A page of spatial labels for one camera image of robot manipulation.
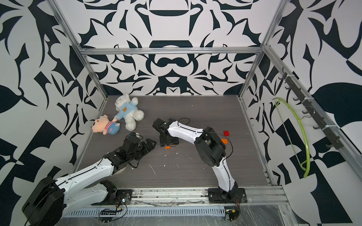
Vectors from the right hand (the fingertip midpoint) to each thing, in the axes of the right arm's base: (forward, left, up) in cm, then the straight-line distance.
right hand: (167, 141), depth 91 cm
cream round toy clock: (-23, +17, +21) cm, 36 cm away
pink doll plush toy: (+10, +42, +6) cm, 44 cm away
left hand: (-4, +8, +6) cm, 11 cm away
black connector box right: (-37, -35, -4) cm, 51 cm away
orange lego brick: (-6, -1, +6) cm, 8 cm away
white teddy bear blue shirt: (+23, +30, +6) cm, 38 cm away
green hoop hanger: (-22, -60, +25) cm, 69 cm away
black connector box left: (-39, +27, -2) cm, 48 cm away
